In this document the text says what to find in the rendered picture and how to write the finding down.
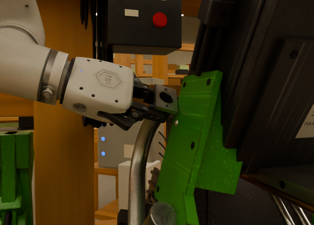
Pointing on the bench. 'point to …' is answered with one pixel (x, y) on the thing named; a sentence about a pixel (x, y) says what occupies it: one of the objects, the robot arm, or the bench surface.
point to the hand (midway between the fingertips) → (156, 105)
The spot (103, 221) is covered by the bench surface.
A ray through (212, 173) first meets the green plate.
